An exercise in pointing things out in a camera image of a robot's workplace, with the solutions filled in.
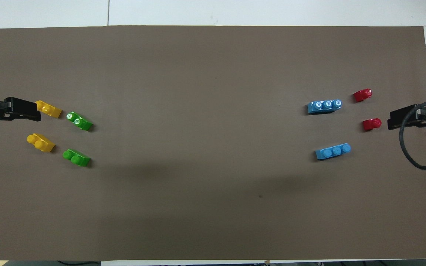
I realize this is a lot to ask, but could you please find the green two-stud brick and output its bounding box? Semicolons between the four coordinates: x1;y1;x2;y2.
62;149;91;167
66;111;93;132

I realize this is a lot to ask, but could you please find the blue three-stud brick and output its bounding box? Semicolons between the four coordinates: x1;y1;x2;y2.
315;143;352;160
307;99;343;115

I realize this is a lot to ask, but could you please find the red one-stud brick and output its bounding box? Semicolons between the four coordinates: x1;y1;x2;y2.
362;118;382;132
353;88;373;103

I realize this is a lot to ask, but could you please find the yellow two-stud brick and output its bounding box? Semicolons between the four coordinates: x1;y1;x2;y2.
27;133;56;153
35;100;63;119

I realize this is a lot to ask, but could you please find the brown table mat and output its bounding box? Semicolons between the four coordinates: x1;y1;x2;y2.
0;25;426;261

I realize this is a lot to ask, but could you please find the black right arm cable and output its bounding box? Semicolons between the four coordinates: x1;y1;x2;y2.
399;100;426;170

